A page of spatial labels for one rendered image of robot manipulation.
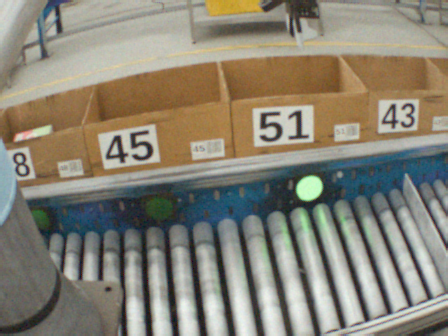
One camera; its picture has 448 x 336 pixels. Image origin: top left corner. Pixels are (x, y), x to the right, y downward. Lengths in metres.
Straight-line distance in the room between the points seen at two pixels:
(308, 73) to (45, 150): 0.86
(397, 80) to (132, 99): 0.91
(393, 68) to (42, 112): 1.23
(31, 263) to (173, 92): 1.25
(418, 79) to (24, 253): 1.61
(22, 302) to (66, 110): 1.28
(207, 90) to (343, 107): 0.45
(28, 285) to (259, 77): 1.31
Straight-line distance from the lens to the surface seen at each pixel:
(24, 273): 0.48
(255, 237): 1.41
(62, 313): 0.54
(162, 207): 1.43
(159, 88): 1.66
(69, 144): 1.44
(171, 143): 1.42
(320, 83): 1.72
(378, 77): 1.79
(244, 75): 1.66
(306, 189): 1.45
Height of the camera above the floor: 1.67
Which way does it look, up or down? 33 degrees down
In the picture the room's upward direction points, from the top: 6 degrees counter-clockwise
